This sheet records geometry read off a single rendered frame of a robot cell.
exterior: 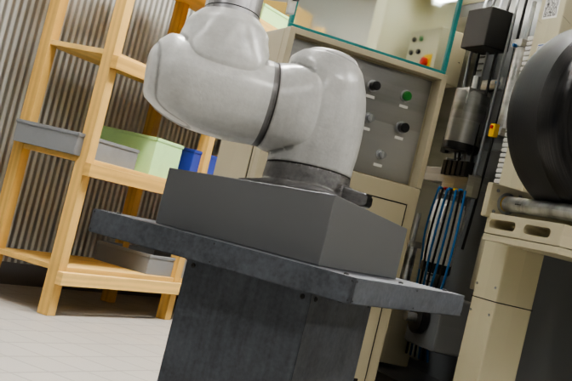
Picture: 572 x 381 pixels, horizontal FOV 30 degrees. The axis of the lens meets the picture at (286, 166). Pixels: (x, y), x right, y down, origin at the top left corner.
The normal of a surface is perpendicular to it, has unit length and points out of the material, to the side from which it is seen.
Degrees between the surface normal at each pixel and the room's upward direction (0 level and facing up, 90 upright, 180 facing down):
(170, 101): 128
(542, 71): 74
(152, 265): 90
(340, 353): 90
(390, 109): 90
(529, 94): 87
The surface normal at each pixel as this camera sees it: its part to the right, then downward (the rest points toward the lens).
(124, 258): -0.46, -0.15
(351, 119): 0.64, 0.02
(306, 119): 0.14, -0.02
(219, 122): -0.04, 0.68
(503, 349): 0.36, 0.04
